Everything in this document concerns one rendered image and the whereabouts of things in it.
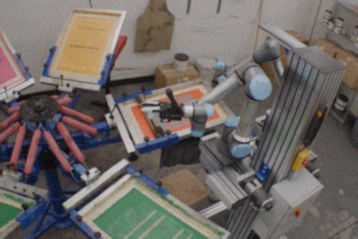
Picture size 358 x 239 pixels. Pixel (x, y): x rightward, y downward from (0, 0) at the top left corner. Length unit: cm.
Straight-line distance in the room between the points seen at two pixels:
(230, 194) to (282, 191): 33
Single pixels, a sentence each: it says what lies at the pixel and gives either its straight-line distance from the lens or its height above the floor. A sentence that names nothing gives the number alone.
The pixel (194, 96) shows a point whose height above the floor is 110.
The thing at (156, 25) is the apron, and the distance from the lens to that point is 449.
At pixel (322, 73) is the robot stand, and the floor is 202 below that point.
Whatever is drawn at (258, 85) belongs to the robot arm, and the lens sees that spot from 165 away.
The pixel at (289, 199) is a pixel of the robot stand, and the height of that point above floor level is 123.
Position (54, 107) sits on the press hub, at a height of 131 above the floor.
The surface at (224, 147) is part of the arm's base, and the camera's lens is 208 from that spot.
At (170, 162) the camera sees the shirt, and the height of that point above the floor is 73.
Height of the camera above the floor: 268
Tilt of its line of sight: 38 degrees down
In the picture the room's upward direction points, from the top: 9 degrees clockwise
